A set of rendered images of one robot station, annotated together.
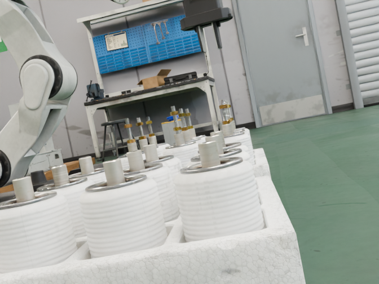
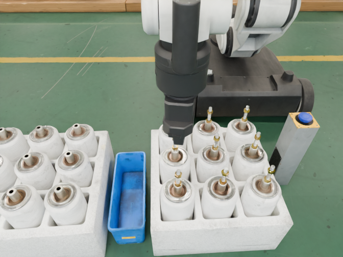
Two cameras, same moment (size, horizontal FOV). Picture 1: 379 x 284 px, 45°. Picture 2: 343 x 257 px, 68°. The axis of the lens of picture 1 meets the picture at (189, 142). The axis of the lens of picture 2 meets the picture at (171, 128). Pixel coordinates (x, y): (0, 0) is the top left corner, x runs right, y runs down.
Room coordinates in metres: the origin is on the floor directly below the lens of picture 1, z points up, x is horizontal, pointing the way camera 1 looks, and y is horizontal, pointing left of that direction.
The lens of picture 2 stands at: (0.98, -0.46, 0.85)
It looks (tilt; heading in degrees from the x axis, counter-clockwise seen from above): 44 degrees down; 79
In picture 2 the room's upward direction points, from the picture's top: straight up
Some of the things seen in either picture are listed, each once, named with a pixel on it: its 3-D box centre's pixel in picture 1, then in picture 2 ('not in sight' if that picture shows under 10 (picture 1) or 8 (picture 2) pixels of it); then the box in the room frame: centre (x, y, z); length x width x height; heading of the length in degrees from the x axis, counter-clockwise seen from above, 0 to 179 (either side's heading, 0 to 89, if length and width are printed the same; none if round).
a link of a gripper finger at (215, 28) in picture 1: (218, 35); (178, 134); (1.07, -0.12, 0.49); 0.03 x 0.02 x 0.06; 161
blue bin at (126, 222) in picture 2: not in sight; (130, 195); (0.94, 0.04, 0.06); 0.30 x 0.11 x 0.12; 82
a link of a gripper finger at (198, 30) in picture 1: (200, 39); not in sight; (1.08, -0.07, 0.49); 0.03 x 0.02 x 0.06; 161
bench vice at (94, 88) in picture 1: (95, 91); not in sight; (5.71, 1.03, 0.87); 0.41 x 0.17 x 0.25; 169
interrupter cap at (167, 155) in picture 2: (180, 145); (174, 156); (1.09, 0.02, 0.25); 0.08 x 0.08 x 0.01
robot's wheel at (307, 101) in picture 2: not in sight; (298, 99); (1.77, 0.38, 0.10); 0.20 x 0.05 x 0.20; 79
